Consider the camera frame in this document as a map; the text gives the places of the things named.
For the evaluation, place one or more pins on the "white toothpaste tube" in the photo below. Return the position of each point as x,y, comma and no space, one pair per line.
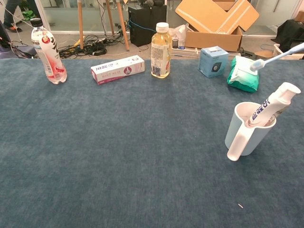
268,107

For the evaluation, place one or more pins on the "light blue toothbrush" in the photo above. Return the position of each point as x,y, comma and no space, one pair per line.
273,59

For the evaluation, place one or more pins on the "white pink toothpaste box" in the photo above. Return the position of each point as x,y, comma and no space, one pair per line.
116,70

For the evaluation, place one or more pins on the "yellow tea bottle white cap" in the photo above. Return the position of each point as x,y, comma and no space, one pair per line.
160,54

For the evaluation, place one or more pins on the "clear bottle red label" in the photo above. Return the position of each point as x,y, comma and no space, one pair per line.
51,59

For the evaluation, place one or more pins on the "aluminium profile rails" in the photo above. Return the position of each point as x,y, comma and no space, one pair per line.
185,51

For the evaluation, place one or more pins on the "small blue cardboard box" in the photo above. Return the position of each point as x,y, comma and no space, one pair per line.
212,61

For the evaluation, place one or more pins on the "black computer tower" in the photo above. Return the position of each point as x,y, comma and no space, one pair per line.
142,28

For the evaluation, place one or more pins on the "white plastic bag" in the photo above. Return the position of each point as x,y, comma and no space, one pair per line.
178,31

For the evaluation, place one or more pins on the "blue carpet table mat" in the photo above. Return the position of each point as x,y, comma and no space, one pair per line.
71,154

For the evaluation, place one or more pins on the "wooden easel leg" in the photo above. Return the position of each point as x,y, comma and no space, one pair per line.
81,23
110,16
123,26

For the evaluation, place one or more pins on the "open brown cardboard box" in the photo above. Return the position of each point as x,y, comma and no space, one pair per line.
213,40

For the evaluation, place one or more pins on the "green wet wipes pack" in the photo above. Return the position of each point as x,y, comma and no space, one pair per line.
242,78

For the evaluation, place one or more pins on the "tiny white scrap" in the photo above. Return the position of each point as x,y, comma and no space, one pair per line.
240,205

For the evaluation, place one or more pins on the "white plastic basket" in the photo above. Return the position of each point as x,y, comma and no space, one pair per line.
278,50

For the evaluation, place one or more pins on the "green plant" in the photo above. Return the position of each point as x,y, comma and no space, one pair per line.
29,14

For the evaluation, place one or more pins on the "black cloth covered object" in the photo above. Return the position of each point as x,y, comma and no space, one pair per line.
292,33

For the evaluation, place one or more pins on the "dark blue padded seat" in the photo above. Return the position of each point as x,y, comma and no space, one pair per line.
3,35

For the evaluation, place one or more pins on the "person in blue jeans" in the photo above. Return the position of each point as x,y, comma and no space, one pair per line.
10,14

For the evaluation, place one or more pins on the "black metal bracket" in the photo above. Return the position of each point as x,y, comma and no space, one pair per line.
248,54

